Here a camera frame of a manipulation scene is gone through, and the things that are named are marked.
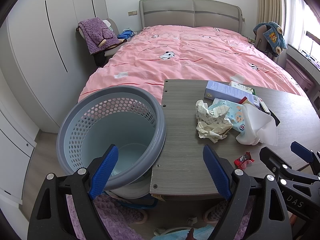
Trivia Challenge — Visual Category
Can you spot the red candy wrapper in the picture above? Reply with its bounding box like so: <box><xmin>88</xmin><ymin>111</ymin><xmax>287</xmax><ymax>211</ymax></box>
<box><xmin>234</xmin><ymin>152</ymin><xmax>254</xmax><ymax>170</ymax></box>

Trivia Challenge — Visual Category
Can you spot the white tissue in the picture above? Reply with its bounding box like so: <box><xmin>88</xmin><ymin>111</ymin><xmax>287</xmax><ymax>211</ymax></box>
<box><xmin>236</xmin><ymin>103</ymin><xmax>278</xmax><ymax>146</ymax></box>

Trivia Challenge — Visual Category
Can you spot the small dark card packet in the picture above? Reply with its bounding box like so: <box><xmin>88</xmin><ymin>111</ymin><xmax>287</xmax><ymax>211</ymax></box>
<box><xmin>258</xmin><ymin>98</ymin><xmax>280</xmax><ymax>127</ymax></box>

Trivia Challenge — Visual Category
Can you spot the blue baby wipes pack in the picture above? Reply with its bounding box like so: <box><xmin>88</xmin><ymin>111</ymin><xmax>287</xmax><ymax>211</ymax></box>
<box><xmin>209</xmin><ymin>98</ymin><xmax>245</xmax><ymax>134</ymax></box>

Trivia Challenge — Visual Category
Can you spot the written paper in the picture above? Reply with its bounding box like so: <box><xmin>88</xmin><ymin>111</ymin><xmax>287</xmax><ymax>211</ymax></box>
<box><xmin>195</xmin><ymin>100</ymin><xmax>233</xmax><ymax>143</ymax></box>

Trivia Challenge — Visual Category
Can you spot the green white small box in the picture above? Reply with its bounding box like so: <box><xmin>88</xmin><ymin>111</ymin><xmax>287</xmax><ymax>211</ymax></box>
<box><xmin>229</xmin><ymin>81</ymin><xmax>256</xmax><ymax>95</ymax></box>

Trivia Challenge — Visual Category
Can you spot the lavender long carton box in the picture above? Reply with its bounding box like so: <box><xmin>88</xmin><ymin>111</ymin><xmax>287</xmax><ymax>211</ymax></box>
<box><xmin>204</xmin><ymin>80</ymin><xmax>260</xmax><ymax>107</ymax></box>

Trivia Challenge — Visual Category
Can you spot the red white snack wrapper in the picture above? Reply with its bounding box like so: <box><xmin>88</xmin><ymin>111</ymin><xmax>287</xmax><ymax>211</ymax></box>
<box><xmin>239</xmin><ymin>97</ymin><xmax>253</xmax><ymax>105</ymax></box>

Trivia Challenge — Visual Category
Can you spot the grey perforated trash basket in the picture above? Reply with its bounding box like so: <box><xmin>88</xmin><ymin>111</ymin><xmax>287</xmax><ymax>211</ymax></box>
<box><xmin>56</xmin><ymin>86</ymin><xmax>166</xmax><ymax>199</ymax></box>

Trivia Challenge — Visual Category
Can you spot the purple fluffy rug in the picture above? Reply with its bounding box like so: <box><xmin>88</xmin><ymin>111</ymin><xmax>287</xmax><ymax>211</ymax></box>
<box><xmin>65</xmin><ymin>193</ymin><xmax>147</xmax><ymax>240</ymax></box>

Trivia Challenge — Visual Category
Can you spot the grey wooden table board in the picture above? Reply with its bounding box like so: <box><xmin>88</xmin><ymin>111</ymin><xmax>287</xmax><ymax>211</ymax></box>
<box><xmin>150</xmin><ymin>80</ymin><xmax>319</xmax><ymax>199</ymax></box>

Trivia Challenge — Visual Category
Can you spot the blue denim bear jacket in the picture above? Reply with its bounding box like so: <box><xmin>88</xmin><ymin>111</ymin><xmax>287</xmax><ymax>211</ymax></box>
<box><xmin>253</xmin><ymin>22</ymin><xmax>287</xmax><ymax>55</ymax></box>

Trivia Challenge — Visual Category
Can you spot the beige curtain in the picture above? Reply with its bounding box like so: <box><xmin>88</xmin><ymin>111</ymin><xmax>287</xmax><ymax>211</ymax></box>
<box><xmin>257</xmin><ymin>0</ymin><xmax>285</xmax><ymax>28</ymax></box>

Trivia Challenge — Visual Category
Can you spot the white wardrobe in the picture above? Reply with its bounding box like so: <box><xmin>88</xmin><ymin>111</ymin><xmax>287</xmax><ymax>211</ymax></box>
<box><xmin>1</xmin><ymin>0</ymin><xmax>107</xmax><ymax>133</ymax></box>

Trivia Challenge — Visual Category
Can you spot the pink bed duvet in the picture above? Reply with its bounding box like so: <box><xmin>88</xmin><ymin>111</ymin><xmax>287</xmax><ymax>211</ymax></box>
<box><xmin>80</xmin><ymin>25</ymin><xmax>304</xmax><ymax>100</ymax></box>

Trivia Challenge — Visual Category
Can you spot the grey upholstered headboard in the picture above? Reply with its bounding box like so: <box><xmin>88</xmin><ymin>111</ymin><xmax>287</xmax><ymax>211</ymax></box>
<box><xmin>139</xmin><ymin>0</ymin><xmax>243</xmax><ymax>34</ymax></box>

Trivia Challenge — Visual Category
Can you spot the grey chair left of bed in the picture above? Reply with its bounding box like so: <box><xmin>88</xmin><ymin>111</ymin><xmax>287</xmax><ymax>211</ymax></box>
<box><xmin>76</xmin><ymin>17</ymin><xmax>126</xmax><ymax>67</ymax></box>

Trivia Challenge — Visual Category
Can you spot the purple knitted blanket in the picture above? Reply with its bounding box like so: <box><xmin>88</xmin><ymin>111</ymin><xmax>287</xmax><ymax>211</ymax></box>
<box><xmin>78</xmin><ymin>17</ymin><xmax>121</xmax><ymax>55</ymax></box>

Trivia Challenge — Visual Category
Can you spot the blue bag on nightstand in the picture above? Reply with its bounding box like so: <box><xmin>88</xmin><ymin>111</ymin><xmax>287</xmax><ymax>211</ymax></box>
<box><xmin>117</xmin><ymin>29</ymin><xmax>135</xmax><ymax>40</ymax></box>

